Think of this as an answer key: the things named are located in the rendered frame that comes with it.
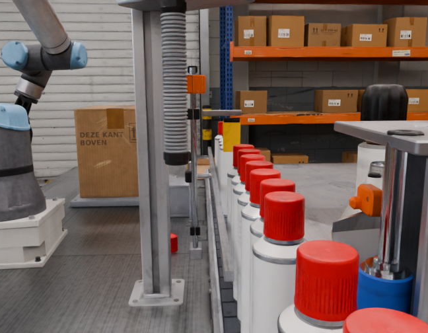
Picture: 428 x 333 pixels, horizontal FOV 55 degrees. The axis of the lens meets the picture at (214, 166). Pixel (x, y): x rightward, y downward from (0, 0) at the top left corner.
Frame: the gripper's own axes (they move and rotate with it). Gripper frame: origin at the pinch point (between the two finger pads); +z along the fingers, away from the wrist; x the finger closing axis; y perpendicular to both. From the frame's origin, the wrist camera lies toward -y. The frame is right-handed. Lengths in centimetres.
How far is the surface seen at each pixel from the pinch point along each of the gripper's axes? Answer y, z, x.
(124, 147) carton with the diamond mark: 22.1, -19.0, 30.3
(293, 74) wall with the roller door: -314, -163, 256
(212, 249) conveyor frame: 78, -12, 42
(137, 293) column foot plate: 81, -2, 30
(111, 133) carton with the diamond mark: 20.9, -21.0, 25.5
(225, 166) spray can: 61, -27, 45
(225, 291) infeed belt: 94, -11, 38
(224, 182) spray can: 61, -24, 46
